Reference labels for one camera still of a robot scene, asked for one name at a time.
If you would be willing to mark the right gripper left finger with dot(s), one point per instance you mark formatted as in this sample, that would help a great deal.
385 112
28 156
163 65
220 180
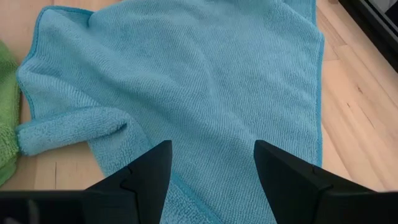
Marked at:
149 180

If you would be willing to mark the blue microfiber towel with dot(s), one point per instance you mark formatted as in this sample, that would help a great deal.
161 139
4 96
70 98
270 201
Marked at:
186 77

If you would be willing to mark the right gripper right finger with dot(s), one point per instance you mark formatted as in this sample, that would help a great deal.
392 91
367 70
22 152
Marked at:
286 183

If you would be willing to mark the green microfiber towel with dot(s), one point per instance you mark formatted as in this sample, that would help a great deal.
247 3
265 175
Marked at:
6 109

